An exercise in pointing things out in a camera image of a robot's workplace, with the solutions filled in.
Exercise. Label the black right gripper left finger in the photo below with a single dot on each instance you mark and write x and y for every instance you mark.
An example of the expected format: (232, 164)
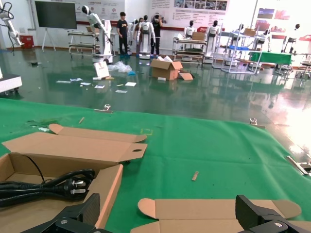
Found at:
(77, 218)

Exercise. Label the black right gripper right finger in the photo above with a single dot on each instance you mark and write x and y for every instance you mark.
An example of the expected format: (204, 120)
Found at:
(260, 218)

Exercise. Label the white industrial robot arm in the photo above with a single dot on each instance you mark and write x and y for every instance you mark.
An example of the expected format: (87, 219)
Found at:
(11, 29)

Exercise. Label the open brown cardboard box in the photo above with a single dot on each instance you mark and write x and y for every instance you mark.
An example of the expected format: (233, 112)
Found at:
(194, 208)
(73, 148)

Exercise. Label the small white box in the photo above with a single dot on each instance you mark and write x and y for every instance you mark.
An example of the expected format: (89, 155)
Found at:
(97, 78)

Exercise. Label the flat white box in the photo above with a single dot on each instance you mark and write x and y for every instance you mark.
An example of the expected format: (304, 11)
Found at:
(130, 84)

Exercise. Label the red equipment box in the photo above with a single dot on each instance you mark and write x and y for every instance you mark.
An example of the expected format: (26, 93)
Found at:
(26, 41)

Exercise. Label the closed cardboard box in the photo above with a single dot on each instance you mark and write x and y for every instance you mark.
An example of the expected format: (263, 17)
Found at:
(198, 36)
(249, 32)

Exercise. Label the thin wooden stick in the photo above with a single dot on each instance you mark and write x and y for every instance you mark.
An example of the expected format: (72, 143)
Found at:
(81, 120)
(195, 176)

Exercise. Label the green table cloth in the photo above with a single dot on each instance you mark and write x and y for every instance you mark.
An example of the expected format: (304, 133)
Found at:
(206, 150)

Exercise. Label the silver binder clip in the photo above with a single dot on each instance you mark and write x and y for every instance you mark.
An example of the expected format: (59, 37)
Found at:
(105, 109)
(253, 121)

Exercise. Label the white paper sheet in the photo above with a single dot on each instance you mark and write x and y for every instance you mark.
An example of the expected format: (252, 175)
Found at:
(85, 84)
(121, 91)
(63, 82)
(99, 86)

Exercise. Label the bluish paper sheet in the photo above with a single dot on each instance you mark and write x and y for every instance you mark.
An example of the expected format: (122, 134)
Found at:
(76, 79)

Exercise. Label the yellow flat item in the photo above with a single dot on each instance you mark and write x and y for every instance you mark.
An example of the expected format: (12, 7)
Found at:
(109, 77)

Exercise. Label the white paper bag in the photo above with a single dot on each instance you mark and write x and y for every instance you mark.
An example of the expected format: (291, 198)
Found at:
(101, 70)

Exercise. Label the blue shoe cover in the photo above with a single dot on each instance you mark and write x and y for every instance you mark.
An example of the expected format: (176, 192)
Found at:
(131, 73)

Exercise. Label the clear plastic bag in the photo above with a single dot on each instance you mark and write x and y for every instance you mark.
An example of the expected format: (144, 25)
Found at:
(120, 66)

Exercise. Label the white tube shelf rack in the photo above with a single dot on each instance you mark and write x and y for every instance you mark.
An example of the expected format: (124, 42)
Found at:
(233, 60)

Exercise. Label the green covered table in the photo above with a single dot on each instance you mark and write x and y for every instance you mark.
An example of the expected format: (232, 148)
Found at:
(269, 58)

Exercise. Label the white foam block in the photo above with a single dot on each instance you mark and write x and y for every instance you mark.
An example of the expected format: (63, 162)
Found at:
(161, 78)

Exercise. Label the large open cardboard carton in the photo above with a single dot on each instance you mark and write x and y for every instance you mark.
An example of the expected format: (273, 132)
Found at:
(162, 70)

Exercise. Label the metal trolley rack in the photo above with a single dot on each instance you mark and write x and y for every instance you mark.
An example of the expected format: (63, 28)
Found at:
(189, 52)
(80, 44)

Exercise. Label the white humanoid robot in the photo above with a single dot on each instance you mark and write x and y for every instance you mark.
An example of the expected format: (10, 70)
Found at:
(264, 38)
(213, 31)
(132, 29)
(189, 30)
(239, 29)
(145, 31)
(291, 38)

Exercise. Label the person in black t-shirt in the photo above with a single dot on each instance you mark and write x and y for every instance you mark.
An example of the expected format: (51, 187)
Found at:
(122, 34)

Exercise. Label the person in brown shirt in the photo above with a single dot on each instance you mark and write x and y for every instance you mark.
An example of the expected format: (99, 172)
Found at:
(139, 29)

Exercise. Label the person in black clothes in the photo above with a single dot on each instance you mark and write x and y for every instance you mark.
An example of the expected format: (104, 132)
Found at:
(157, 31)

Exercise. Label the black display screen on stand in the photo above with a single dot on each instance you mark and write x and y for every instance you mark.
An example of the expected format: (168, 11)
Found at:
(56, 14)

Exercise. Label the metal frame table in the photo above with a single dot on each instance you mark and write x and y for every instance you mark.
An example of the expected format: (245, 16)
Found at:
(298, 63)

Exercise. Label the white humanoid on wheeled pedestal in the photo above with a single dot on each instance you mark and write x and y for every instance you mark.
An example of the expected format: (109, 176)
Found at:
(104, 43)

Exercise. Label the wall photo display board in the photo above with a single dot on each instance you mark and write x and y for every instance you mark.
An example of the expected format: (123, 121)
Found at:
(201, 4)

